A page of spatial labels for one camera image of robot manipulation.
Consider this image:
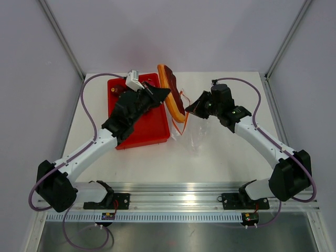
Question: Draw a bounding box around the left aluminium corner post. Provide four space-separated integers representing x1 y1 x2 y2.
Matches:
37 0 86 81

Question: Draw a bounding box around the aluminium corner post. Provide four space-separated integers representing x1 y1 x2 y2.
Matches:
265 0 314 81
37 0 86 81

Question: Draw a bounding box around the red plastic tray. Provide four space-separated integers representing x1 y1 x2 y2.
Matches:
107 78 170 150

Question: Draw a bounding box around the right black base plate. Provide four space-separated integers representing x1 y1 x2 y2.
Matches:
217 193 270 210

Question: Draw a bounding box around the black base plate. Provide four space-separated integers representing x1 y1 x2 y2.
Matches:
217 193 270 210
83 193 131 210

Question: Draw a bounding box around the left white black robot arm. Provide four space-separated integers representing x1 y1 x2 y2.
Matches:
35 84 171 213

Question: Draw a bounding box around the aluminium mounting rail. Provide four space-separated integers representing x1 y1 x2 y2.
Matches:
35 183 321 211

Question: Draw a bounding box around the red apple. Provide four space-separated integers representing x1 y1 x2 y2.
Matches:
110 85 127 97

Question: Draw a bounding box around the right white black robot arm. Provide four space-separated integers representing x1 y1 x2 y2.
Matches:
185 84 313 208

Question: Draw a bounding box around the right aluminium corner post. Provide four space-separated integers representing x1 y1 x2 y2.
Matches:
265 0 314 81

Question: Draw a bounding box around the left small circuit board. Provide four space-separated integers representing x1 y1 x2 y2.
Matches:
102 213 115 220

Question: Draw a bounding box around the right small circuit board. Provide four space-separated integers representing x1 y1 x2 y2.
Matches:
243 213 259 222

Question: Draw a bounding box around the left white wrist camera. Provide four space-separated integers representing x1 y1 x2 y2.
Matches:
125 70 144 91

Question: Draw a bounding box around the clear orange zip top bag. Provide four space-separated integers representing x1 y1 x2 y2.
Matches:
167 90 210 154

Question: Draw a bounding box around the white slotted cable duct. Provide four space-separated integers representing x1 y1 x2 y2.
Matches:
46 212 243 223

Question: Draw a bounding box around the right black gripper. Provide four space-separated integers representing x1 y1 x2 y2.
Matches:
186 91 222 120

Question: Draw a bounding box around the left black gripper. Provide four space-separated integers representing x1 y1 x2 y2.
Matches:
129 82 170 125

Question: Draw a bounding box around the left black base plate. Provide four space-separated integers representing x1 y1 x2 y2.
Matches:
83 193 131 210

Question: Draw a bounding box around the small circuit board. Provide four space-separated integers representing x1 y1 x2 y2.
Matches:
102 213 115 220
243 213 259 222

